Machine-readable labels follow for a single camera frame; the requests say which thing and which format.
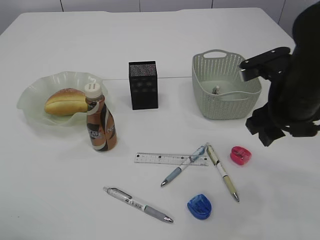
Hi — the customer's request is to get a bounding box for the blue pencil sharpener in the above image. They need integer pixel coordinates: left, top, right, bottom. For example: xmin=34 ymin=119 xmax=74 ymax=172
xmin=186 ymin=194 xmax=212 ymax=220

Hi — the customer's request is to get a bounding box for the grey-green woven plastic basket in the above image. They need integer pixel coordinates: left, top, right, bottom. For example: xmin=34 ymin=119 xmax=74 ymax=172
xmin=192 ymin=49 xmax=262 ymax=120

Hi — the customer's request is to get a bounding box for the grey-green paper ball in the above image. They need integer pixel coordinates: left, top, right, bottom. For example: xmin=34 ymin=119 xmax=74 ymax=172
xmin=212 ymin=85 xmax=221 ymax=95

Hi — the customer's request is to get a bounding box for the brown coffee drink bottle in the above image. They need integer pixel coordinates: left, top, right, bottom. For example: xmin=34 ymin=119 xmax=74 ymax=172
xmin=84 ymin=83 xmax=117 ymax=152

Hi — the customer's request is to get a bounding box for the beige white ballpoint pen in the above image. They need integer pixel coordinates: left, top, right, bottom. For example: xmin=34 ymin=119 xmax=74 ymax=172
xmin=206 ymin=144 xmax=240 ymax=203

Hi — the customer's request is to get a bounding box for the clear plastic ruler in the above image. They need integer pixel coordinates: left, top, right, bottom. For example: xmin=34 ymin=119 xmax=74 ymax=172
xmin=134 ymin=152 xmax=209 ymax=167

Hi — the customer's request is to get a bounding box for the black mesh pen holder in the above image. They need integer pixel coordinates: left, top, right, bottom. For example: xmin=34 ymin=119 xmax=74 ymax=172
xmin=128 ymin=61 xmax=159 ymax=110

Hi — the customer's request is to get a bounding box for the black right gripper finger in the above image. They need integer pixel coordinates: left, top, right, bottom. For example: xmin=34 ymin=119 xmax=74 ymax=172
xmin=258 ymin=126 xmax=285 ymax=147

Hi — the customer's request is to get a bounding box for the golden bread roll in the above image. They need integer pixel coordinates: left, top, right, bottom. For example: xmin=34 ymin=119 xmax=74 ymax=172
xmin=44 ymin=88 xmax=88 ymax=116

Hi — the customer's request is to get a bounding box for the pale green wavy plate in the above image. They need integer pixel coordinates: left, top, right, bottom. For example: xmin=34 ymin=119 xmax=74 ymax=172
xmin=16 ymin=71 xmax=114 ymax=127

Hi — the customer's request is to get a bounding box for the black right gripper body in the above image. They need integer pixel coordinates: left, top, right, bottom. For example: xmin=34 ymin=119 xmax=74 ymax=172
xmin=245 ymin=104 xmax=320 ymax=137

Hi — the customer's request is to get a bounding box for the red pencil sharpener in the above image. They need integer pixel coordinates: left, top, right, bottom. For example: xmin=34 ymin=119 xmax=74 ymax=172
xmin=229 ymin=146 xmax=252 ymax=166

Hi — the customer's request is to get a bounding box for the blue grey ballpoint pen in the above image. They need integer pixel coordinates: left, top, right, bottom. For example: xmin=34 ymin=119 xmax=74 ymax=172
xmin=160 ymin=142 xmax=209 ymax=187

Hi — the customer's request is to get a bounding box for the grey white ballpoint pen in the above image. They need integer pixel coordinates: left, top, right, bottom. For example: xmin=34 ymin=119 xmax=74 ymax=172
xmin=103 ymin=186 xmax=174 ymax=224

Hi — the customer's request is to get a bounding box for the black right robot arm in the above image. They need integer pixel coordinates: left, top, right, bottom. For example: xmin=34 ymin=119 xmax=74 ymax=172
xmin=239 ymin=2 xmax=320 ymax=146

